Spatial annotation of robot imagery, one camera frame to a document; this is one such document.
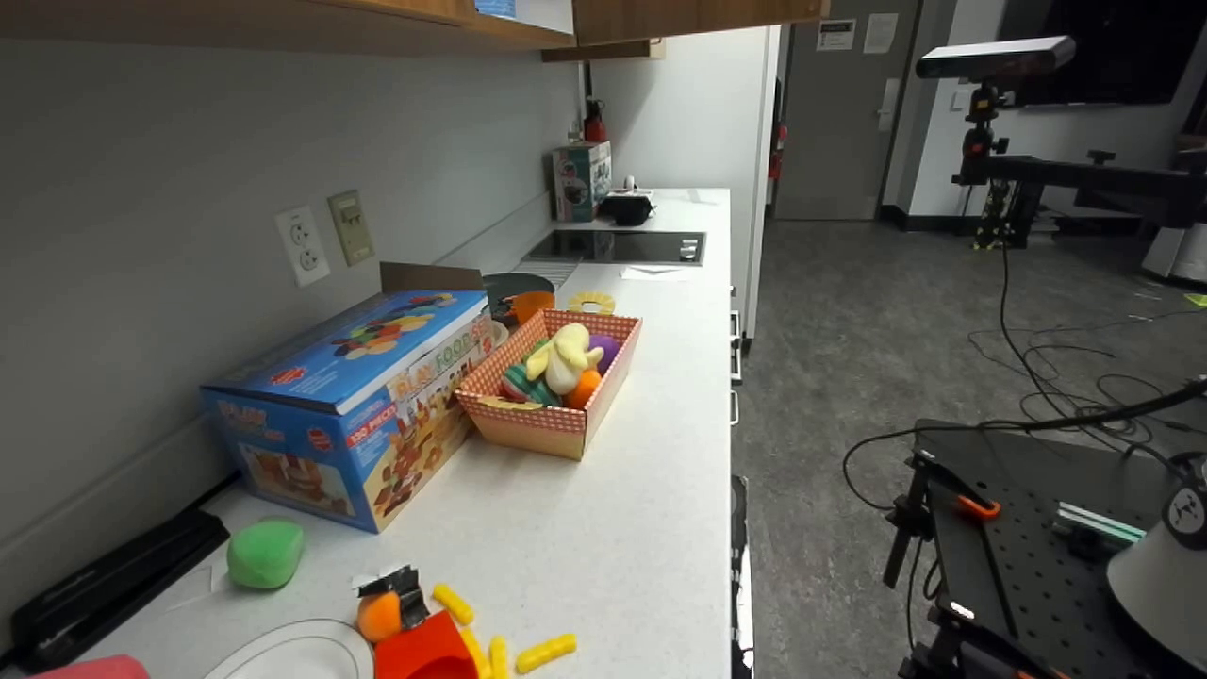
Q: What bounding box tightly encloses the purple toy fruit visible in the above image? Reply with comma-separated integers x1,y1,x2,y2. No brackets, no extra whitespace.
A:
584,332,627,377

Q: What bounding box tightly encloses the yellow toy banana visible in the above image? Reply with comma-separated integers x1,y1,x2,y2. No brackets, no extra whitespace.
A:
524,319,609,401

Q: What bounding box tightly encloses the orange toy fruit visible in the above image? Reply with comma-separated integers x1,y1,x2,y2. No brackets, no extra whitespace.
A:
563,365,607,409

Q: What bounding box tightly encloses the orange plastic cup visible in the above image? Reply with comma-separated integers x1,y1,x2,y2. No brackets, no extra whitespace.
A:
506,288,558,332

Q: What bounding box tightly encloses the green toy vegetable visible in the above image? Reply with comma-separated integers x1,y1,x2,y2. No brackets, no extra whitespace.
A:
500,359,558,407

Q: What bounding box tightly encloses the black cooktop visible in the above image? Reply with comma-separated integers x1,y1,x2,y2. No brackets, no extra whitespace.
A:
524,227,707,269

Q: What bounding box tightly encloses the red checkered cardboard basket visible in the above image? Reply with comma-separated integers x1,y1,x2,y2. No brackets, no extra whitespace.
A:
453,306,646,462

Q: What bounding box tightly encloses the grey round plate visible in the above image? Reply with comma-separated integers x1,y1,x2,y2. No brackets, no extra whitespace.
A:
477,272,558,315

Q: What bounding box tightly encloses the black kettle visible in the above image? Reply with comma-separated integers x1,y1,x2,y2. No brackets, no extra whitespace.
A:
595,177,658,231

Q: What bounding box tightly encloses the tall white cabinet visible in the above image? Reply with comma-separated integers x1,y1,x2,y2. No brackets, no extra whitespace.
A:
588,27,784,345

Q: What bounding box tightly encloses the blue toy box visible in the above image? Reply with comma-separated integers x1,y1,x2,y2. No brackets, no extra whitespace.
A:
201,288,511,536

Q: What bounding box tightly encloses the red fire extinguisher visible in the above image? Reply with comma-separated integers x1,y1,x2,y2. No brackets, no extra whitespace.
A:
764,118,790,188

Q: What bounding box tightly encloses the blue white paper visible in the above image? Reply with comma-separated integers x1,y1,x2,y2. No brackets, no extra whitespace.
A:
471,0,575,39

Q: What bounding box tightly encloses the orange black toy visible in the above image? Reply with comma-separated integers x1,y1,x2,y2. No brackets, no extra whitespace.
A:
353,562,435,650

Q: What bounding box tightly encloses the black clamp stand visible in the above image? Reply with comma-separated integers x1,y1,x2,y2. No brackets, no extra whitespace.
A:
877,445,1009,596

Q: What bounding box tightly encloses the red toy container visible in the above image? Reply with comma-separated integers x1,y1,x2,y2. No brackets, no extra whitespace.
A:
372,607,487,679

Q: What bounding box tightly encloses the silver door lever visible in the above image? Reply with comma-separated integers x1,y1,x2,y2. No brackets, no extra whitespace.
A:
876,75,905,137

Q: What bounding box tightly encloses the white printed sign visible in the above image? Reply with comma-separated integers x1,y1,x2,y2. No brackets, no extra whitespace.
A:
814,13,859,55

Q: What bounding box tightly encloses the green round sponge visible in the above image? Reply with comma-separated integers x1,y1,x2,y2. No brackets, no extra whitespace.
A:
222,518,310,596

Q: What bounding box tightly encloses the white plain sign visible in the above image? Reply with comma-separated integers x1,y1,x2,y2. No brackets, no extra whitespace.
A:
859,11,905,55

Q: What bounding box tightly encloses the white round plate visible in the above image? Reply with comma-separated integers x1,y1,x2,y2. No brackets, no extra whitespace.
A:
202,614,377,679

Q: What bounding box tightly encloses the black breadboard table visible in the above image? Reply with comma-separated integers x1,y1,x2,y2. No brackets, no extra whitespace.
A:
896,418,1207,679

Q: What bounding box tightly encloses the teal white tube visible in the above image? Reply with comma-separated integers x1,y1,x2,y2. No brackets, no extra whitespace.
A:
1052,498,1150,548

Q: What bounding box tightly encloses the black plastic case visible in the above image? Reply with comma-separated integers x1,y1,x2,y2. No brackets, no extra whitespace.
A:
7,506,235,675

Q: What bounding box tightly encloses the black round knob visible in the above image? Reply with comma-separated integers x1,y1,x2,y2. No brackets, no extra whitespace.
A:
1157,448,1207,555

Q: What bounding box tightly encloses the pink cloth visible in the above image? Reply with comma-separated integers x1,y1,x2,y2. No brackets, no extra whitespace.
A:
28,651,154,679

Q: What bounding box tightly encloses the beige switch plate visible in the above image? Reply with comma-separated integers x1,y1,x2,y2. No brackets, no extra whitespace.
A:
324,184,379,269

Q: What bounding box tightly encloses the white wall outlet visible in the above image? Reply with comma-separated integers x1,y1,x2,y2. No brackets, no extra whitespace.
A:
272,202,334,289

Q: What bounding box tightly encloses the thin black cable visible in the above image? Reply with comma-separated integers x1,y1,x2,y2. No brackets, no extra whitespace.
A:
990,241,1207,456

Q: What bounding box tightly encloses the orange clamp handle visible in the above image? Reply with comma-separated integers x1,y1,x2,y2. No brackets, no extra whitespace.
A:
951,490,1007,529

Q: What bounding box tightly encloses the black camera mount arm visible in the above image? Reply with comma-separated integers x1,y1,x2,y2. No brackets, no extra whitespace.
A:
947,80,1207,251

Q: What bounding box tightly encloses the thick black cable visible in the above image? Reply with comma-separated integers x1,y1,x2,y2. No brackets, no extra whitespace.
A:
837,372,1207,520

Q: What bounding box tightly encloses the wooden wall cupboard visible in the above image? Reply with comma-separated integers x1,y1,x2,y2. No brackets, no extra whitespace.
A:
0,0,656,64

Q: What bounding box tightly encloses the black stereo camera bar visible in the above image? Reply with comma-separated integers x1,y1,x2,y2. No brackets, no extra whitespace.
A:
912,28,1083,88

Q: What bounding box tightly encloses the dark wall monitor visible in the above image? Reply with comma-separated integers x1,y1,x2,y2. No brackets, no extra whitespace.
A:
994,0,1207,114

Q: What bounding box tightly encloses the grey rounded pedestal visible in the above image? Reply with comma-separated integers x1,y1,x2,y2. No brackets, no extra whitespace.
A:
1102,523,1207,679

